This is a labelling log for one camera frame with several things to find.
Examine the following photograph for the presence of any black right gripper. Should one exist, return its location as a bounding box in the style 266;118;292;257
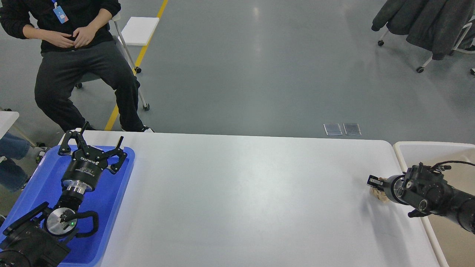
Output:
367;175;407;205

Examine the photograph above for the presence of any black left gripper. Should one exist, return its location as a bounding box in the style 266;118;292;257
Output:
58;121;128;192

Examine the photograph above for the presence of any brown paper ball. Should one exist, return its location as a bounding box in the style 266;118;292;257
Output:
370;184;390;203

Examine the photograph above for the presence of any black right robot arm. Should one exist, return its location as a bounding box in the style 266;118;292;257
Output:
367;160;475;234

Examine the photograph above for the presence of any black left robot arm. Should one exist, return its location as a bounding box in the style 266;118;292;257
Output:
1;123;128;267

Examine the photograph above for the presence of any person's right hand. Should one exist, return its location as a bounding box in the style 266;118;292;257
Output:
43;30;75;48

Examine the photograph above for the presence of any person's left hand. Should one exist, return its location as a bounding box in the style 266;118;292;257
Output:
72;25;97;48

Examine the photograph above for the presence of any blue plastic tray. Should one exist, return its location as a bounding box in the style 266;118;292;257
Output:
0;145;135;267

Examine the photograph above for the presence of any right floor plate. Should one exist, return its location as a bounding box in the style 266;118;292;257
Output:
343;123;362;136

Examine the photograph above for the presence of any floor plate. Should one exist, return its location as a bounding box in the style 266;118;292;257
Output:
323;123;343;136
343;123;362;136

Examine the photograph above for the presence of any left floor plate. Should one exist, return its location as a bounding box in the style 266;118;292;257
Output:
323;123;343;136

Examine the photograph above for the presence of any blue jeans leg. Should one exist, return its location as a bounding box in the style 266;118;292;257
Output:
0;132;50;193

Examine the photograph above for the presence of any white side table corner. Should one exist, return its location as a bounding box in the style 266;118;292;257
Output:
0;111;19;138

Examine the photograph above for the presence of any beige plastic bin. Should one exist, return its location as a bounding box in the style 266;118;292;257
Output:
393;141;475;267

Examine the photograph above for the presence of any seated person in black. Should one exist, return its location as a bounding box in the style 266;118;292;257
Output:
1;0;153;132

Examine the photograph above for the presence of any blue id badge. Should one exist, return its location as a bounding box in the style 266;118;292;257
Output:
52;0;69;24

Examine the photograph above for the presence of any dark jacket on chair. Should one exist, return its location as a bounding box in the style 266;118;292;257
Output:
371;0;474;60

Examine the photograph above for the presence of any white rolling chair frame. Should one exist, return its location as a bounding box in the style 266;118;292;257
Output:
377;21;474;74

